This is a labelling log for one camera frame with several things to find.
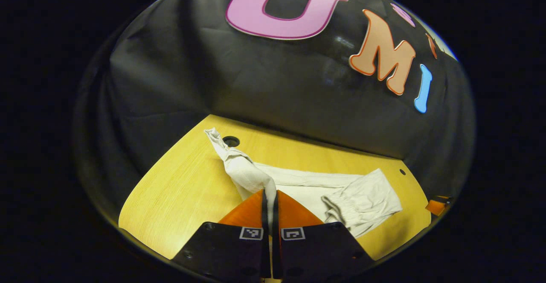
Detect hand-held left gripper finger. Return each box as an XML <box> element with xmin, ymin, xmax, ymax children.
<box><xmin>272</xmin><ymin>190</ymin><xmax>377</xmax><ymax>281</ymax></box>
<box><xmin>172</xmin><ymin>190</ymin><xmax>272</xmax><ymax>280</ymax></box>

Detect white jeans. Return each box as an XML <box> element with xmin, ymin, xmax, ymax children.
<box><xmin>204</xmin><ymin>127</ymin><xmax>404</xmax><ymax>239</ymax></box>

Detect black backdrop cloth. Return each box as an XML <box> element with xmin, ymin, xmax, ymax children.
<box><xmin>73</xmin><ymin>0</ymin><xmax>476</xmax><ymax>228</ymax></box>

